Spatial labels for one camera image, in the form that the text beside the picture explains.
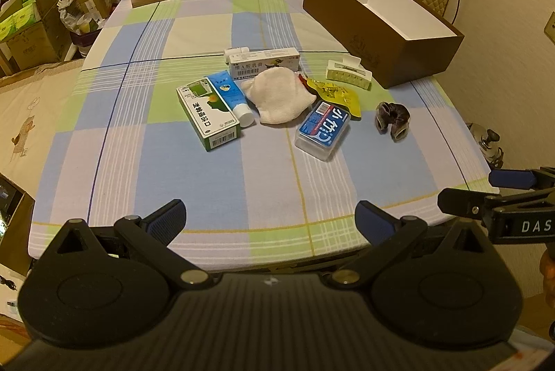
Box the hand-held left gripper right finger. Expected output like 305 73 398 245
322 201 504 289

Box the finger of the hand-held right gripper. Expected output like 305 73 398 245
437 188 499 221
488 166 555 192

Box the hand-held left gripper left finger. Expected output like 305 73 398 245
43 200 209 289

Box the blue clear plastic box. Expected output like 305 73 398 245
295 100 351 162

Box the green medicine box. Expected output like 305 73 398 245
176 77 241 152

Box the yellow pouch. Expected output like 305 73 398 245
306 78 362 120

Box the blue cream tube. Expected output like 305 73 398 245
204 70 254 128

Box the white hair claw clip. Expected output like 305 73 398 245
325 54 373 91

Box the white towel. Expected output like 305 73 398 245
240 66 317 125

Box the white ointment box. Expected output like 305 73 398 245
229 48 301 80

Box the brown storage box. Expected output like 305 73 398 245
302 0 466 89

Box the person's right hand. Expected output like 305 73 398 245
539 245 555 297

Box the checked tablecloth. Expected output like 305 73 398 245
28 0 499 272

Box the beige printed blanket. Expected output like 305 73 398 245
0 59 87 189

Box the brown cardboard box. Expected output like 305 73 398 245
0 0 72 70

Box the crumpled plastic bag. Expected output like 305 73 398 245
58 0 113 35

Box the stack of green tissue packs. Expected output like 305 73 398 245
0 0 40 44

